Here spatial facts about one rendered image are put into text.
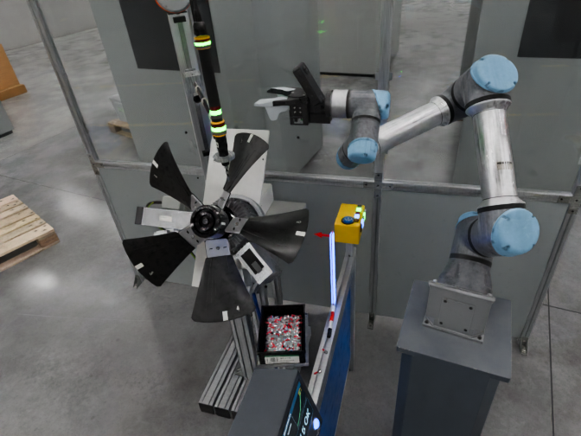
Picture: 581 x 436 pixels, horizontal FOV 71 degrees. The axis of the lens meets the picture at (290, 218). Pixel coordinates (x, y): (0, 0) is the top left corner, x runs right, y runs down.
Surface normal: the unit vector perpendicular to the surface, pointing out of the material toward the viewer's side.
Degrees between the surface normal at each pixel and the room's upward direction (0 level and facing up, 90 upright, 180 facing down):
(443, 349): 0
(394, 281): 90
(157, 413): 0
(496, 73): 41
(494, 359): 0
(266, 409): 15
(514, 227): 56
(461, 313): 90
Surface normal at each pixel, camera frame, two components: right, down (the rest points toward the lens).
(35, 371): -0.08, -0.82
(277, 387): -0.33, -0.82
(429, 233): -0.28, 0.56
